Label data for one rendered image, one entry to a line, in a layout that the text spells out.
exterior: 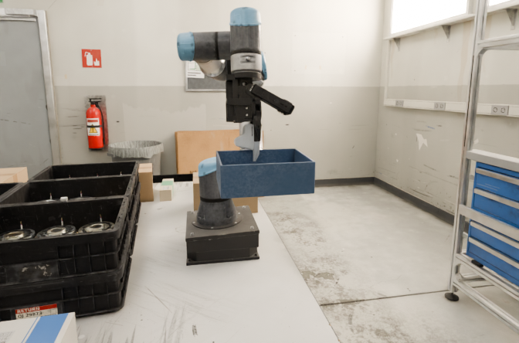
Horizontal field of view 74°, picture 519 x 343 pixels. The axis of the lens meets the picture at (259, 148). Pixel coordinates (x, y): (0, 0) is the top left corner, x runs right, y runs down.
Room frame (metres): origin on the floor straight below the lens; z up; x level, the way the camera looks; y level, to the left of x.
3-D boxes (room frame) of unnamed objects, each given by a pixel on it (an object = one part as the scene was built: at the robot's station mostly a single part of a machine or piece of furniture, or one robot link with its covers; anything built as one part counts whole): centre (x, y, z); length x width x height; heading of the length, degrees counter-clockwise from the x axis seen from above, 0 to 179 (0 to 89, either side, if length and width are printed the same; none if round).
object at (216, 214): (1.22, 0.16, 0.85); 0.15 x 0.15 x 0.10
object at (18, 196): (1.19, 0.67, 0.87); 0.40 x 0.30 x 0.11; 106
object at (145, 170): (1.79, 0.73, 0.78); 0.30 x 0.22 x 0.16; 108
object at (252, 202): (1.64, 0.17, 0.78); 0.30 x 0.22 x 0.16; 101
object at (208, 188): (1.22, 0.16, 0.97); 0.13 x 0.12 x 0.14; 92
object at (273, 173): (0.76, -0.01, 1.10); 0.20 x 0.15 x 0.07; 100
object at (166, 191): (1.85, 0.52, 0.73); 0.24 x 0.06 x 0.06; 11
